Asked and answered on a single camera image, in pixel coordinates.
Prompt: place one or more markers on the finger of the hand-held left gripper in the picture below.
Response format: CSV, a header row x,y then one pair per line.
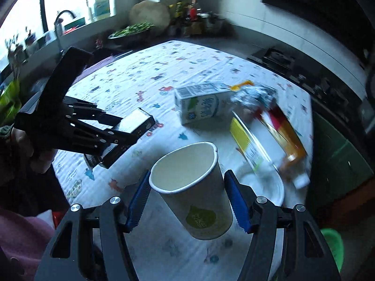
x,y
117,146
93,114

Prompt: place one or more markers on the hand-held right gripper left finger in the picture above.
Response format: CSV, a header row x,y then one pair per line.
x,y
137,205

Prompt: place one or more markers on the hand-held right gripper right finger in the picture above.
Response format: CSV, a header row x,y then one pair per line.
x,y
238,205

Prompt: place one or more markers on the small printed cardboard box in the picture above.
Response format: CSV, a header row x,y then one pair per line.
x,y
134,123

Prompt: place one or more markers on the white paper cup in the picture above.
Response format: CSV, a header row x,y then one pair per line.
x,y
202,199

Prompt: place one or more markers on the clear bottle yellow label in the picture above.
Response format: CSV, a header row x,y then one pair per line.
x,y
246,140

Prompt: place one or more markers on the amber tea bottle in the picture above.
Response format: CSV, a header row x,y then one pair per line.
x,y
288,134

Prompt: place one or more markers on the white milk carton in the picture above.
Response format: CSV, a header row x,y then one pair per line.
x,y
202,105

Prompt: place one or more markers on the green plastic basket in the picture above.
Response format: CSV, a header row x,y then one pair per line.
x,y
334,246

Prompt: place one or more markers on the foil snack wrapper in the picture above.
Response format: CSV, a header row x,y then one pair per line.
x,y
255,95

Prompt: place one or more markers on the person's left hand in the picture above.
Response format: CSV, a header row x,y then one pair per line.
x,y
41,161

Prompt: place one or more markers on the black faucet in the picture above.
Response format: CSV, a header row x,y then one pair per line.
x,y
58,32

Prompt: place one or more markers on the white printed tablecloth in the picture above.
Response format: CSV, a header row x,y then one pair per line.
x,y
131,79

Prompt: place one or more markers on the green plastic bag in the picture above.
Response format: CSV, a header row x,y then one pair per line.
x,y
10,102

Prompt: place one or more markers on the green container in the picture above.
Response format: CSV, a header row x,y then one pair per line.
x,y
74,22

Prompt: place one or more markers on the small white bottle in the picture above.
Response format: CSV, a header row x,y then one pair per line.
x,y
89,11

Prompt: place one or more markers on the window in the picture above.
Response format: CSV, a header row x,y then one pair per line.
x,y
29,3

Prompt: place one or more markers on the white detergent jug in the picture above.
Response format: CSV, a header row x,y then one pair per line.
x,y
102,7

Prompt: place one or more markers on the bowl of green vegetables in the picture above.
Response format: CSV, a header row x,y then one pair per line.
x,y
129,30

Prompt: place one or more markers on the green kitchen cabinet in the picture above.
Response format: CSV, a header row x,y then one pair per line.
x,y
337,158

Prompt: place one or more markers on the round wooden cutting board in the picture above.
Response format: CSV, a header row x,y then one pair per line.
x,y
149,14

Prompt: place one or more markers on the pink clothing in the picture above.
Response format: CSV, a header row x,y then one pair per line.
x,y
20,234

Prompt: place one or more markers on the group of condiment bottles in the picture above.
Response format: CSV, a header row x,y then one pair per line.
x,y
187,14

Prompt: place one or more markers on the black gas stove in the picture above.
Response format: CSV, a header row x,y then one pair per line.
x,y
281,60

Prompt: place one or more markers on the metal pot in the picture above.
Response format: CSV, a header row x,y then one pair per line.
x,y
215,22

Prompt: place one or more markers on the black range hood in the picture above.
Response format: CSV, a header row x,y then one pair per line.
x,y
316,5

